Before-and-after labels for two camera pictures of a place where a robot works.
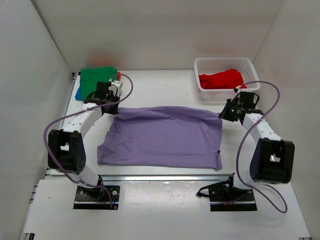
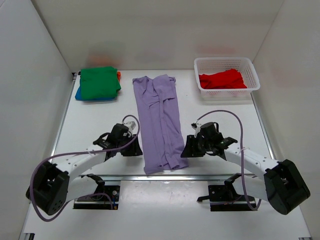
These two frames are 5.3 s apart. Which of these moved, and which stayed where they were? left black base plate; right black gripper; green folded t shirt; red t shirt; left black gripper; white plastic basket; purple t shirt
Moved: purple t shirt; left black gripper; right black gripper
Stayed: white plastic basket; green folded t shirt; left black base plate; red t shirt
